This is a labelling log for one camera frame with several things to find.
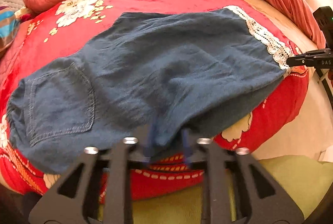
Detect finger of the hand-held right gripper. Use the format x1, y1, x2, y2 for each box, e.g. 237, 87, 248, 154
302, 48, 333, 57
286, 55, 333, 69

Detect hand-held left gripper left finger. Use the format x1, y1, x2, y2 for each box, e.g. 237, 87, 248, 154
28, 128, 157, 224

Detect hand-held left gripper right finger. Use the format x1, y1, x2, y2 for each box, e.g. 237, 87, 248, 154
182, 128, 305, 224

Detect blue pants with lace trim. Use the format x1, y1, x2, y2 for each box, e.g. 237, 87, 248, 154
6, 5, 294, 175

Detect beige bed sheet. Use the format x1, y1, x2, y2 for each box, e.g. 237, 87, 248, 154
208, 0, 333, 162

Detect person's green clothing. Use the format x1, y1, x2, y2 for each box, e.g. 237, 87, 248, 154
99, 154, 333, 224

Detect striped pillow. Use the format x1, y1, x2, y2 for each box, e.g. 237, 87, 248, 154
0, 5, 21, 51

